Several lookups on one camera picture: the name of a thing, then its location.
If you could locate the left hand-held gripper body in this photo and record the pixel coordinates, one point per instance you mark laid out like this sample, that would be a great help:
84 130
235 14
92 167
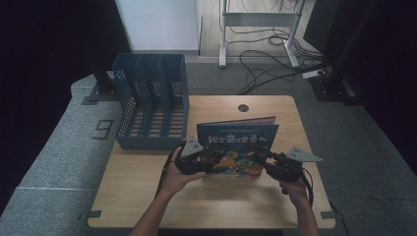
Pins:
191 160

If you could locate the white metal desk frame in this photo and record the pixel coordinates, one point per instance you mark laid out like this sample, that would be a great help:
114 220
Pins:
259 19

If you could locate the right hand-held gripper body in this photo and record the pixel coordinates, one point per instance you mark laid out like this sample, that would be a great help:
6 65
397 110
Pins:
288 167

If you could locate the person's left hand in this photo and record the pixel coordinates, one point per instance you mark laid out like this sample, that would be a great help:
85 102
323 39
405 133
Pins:
178 182

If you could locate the black metal stand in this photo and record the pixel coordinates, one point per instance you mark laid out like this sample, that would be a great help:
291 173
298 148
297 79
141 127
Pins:
104 82
334 78

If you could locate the white panel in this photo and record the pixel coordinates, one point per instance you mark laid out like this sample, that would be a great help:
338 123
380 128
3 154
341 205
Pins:
160 23

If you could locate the grey tape piece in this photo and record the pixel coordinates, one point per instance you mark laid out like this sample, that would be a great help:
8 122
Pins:
93 214

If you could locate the blue cartoon picture book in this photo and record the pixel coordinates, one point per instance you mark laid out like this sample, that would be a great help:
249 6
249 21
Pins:
239 144

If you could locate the grey felt mat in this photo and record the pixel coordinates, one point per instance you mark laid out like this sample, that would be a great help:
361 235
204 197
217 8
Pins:
46 157

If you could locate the blue perforated file rack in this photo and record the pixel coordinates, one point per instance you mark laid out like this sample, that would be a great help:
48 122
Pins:
152 108

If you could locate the person's right hand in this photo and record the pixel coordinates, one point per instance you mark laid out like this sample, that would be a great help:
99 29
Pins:
295 191

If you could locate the white power strip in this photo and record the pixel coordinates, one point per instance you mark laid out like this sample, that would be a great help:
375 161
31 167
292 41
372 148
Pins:
313 74

